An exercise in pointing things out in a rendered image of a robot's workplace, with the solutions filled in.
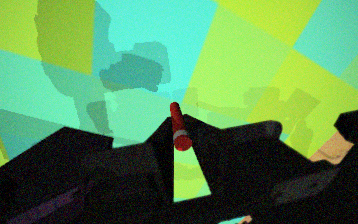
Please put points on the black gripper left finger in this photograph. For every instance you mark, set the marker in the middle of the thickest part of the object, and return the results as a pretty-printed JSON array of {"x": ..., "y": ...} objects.
[{"x": 155, "y": 155}]

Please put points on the red peg with white band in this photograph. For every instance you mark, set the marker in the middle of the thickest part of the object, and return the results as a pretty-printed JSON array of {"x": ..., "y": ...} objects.
[{"x": 181, "y": 137}]

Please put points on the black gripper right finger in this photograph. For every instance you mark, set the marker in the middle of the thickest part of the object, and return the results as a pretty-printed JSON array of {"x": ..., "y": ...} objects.
[{"x": 210, "y": 144}]

